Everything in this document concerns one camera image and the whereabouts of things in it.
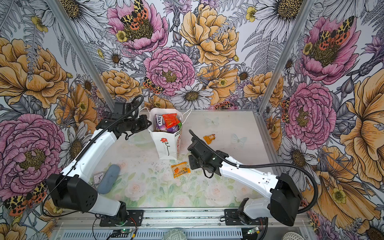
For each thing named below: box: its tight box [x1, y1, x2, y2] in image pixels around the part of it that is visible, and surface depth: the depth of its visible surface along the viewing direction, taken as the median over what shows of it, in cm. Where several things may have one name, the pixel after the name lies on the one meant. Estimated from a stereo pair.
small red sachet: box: [162, 113, 181, 129], surface depth 87 cm
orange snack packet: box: [171, 162, 192, 179], surface depth 91 cm
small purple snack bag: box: [154, 114, 168, 132], surface depth 86 cm
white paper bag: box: [148, 108, 183, 160], surface depth 87 cm
